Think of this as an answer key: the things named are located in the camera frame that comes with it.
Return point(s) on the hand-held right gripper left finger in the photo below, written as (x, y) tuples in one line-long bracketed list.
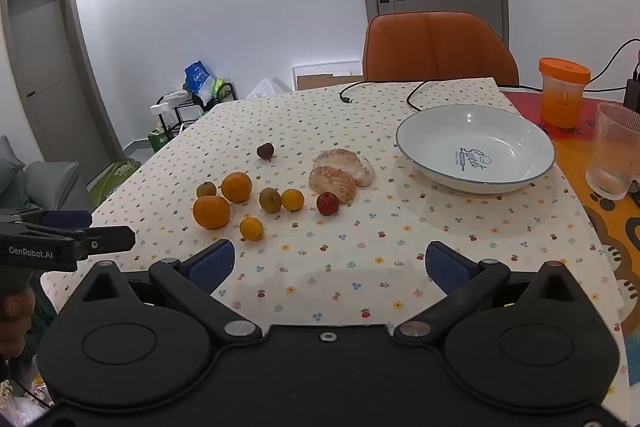
[(212, 264)]

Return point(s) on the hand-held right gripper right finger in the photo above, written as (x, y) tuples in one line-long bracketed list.
[(447, 269)]

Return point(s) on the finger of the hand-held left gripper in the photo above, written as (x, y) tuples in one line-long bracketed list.
[(107, 239), (67, 219)]

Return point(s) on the large orange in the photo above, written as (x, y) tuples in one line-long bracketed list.
[(236, 187), (211, 213)]

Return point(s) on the small yellow citrus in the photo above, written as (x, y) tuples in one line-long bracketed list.
[(251, 228), (293, 200)]

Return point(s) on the small green-brown kiwi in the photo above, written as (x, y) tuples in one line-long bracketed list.
[(206, 189)]

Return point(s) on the large green-brown kiwi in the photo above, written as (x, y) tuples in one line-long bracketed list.
[(270, 200)]

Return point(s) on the dark red plum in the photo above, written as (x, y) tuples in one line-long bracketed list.
[(265, 151)]

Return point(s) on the white plate with blue rim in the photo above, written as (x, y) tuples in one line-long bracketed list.
[(475, 147)]

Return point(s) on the peeled pomelo segment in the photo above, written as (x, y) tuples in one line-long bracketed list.
[(352, 162), (331, 183)]

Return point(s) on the person's left hand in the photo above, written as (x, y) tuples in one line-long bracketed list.
[(12, 324)]

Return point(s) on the grey sofa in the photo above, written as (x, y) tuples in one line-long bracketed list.
[(35, 182)]

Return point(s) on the green cloth bag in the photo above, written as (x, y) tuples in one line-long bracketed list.
[(115, 179)]

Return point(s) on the floral white tablecloth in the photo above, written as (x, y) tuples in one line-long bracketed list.
[(350, 237)]

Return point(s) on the white plastic bag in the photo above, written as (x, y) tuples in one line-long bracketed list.
[(261, 89)]

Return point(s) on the blue plastic bag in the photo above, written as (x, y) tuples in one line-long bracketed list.
[(197, 79)]

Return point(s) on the ribbed clear glass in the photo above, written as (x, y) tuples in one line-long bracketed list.
[(612, 152)]

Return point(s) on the orange lidded cup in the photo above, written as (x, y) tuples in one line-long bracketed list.
[(562, 94)]

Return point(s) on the cardboard box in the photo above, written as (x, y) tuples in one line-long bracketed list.
[(327, 82)]

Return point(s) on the orange leather chair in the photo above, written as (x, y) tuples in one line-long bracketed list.
[(435, 47)]

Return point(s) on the black power adapter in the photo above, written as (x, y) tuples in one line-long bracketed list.
[(633, 96)]

